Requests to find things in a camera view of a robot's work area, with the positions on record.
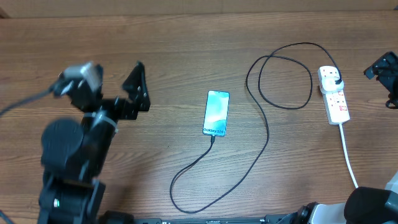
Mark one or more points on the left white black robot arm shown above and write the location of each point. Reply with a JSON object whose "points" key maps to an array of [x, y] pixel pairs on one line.
{"points": [[74, 153]]}

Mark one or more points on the blue Samsung Galaxy smartphone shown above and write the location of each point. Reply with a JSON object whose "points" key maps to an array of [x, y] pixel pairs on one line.
{"points": [[216, 113]]}

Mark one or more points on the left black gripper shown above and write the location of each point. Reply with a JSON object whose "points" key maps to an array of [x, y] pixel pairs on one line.
{"points": [[140, 99]]}

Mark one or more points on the white power extension strip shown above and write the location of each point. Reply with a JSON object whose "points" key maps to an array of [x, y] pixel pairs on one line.
{"points": [[335, 103]]}

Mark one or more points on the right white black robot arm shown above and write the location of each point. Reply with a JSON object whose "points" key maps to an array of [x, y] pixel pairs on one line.
{"points": [[365, 204]]}

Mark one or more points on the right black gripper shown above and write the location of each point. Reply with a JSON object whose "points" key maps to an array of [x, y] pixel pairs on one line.
{"points": [[386, 78]]}

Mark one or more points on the white USB charger plug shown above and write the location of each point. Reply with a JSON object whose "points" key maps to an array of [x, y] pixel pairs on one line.
{"points": [[329, 86]]}

